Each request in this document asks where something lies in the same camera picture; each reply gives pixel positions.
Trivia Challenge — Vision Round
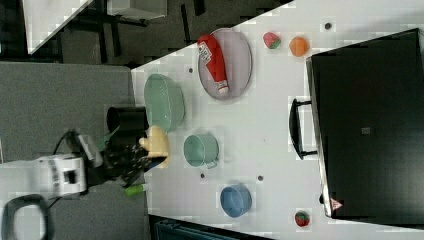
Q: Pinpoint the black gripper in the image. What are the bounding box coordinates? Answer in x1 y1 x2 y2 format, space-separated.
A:
87 146 166 187

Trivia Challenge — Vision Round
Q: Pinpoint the peeled toy banana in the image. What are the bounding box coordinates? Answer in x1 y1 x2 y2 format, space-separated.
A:
138 125 170 168

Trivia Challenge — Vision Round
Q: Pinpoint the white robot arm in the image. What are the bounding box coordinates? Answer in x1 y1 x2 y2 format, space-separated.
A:
0 145 168 240

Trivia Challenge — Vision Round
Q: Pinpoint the green mug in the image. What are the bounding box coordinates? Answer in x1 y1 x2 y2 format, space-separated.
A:
183 133 219 169

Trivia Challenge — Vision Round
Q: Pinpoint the blue mug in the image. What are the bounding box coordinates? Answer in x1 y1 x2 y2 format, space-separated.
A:
220 184 252 218

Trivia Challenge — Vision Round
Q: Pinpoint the green object at edge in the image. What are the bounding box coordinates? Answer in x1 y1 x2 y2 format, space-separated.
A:
125 184 148 197

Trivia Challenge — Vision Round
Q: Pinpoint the black round pot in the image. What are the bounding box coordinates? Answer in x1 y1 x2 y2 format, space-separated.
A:
106 107 149 145

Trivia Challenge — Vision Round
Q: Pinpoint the green slotted spatula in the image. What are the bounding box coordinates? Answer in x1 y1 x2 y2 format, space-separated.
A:
97 127 119 151

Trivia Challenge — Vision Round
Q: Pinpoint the green perforated colander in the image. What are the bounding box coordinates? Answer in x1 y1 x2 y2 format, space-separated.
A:
144 74 185 132

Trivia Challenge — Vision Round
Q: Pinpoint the red ketchup bottle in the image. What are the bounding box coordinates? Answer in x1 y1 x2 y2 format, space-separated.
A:
197 34 229 95

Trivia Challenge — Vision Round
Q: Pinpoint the grey round plate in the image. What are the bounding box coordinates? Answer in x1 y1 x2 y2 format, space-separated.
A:
198 28 252 101

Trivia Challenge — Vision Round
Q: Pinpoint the red toy strawberry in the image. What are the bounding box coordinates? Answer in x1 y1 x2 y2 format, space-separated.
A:
295 211 310 227

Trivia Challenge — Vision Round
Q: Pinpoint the pink toy strawberry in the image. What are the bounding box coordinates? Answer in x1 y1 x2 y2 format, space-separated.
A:
263 32 281 49

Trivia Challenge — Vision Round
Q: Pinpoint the orange toy fruit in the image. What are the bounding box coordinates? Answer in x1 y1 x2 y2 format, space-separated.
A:
289 37 310 57

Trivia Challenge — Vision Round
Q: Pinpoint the silver black toaster oven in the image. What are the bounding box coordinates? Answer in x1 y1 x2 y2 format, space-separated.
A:
305 28 424 229

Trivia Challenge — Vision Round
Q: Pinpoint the blue metal frame rail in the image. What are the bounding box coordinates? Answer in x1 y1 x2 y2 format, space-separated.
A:
149 214 271 240

